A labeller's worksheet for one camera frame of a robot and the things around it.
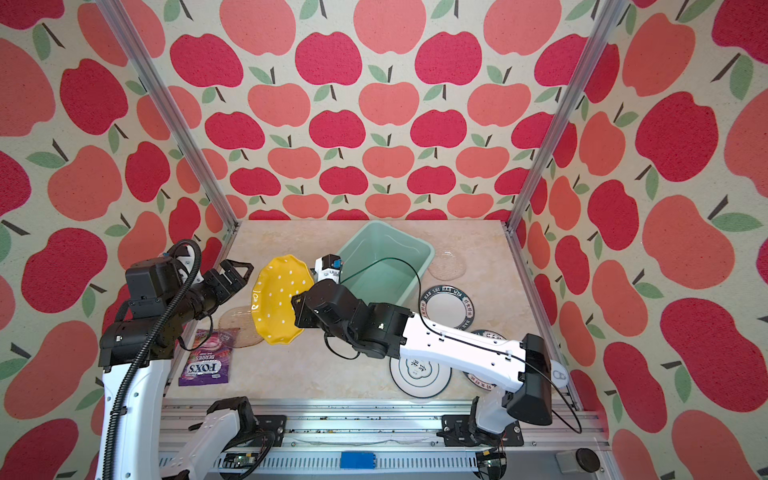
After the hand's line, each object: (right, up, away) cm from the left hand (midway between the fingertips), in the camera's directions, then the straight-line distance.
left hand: (246, 276), depth 66 cm
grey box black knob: (+73, -39, -4) cm, 83 cm away
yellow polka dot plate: (+6, -3, +2) cm, 7 cm away
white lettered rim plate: (+58, -31, +15) cm, 67 cm away
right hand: (+13, -4, -4) cm, 14 cm away
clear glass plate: (+55, 0, +43) cm, 69 cm away
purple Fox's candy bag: (-19, -25, +18) cm, 36 cm away
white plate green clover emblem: (+41, -30, +16) cm, 54 cm away
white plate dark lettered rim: (+53, -13, +34) cm, 64 cm away
